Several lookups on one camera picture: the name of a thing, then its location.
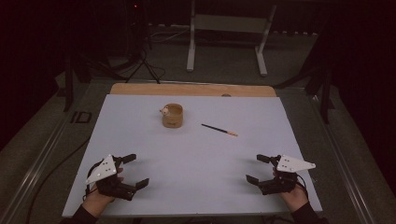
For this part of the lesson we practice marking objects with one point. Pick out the wooden table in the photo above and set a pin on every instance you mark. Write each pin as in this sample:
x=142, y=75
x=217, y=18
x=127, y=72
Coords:
x=186, y=89

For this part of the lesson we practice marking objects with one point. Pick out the wooden pen holder cup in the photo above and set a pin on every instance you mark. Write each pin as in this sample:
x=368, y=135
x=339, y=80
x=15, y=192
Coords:
x=172, y=116

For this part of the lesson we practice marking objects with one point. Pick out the metal floor rail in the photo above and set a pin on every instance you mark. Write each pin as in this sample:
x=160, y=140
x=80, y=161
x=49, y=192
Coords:
x=31, y=177
x=345, y=161

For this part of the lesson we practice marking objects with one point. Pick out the black metal stand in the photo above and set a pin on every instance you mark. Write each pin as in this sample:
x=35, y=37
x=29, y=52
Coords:
x=325, y=99
x=69, y=87

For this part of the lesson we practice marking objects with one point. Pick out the person's right hand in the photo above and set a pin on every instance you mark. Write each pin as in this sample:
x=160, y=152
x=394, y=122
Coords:
x=294, y=199

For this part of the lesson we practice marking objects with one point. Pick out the person's left hand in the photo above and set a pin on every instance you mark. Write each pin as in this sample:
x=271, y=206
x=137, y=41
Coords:
x=95, y=200

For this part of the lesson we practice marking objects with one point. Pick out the white table board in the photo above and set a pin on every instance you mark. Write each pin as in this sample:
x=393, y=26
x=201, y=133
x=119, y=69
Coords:
x=193, y=168

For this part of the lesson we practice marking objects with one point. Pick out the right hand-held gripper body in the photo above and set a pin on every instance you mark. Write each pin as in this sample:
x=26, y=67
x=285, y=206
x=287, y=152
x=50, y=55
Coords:
x=288, y=174

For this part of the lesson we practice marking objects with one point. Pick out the black tripod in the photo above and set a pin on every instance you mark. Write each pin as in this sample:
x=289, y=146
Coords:
x=144, y=63

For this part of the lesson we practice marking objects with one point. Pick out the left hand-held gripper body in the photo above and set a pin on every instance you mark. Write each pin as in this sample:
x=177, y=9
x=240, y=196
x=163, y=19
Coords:
x=104, y=169

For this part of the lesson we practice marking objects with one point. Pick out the thin paintbrush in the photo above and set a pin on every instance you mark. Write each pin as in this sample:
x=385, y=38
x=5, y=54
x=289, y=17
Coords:
x=218, y=129

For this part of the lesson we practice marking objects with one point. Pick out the white metal stand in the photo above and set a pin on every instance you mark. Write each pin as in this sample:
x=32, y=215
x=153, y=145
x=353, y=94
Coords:
x=227, y=23

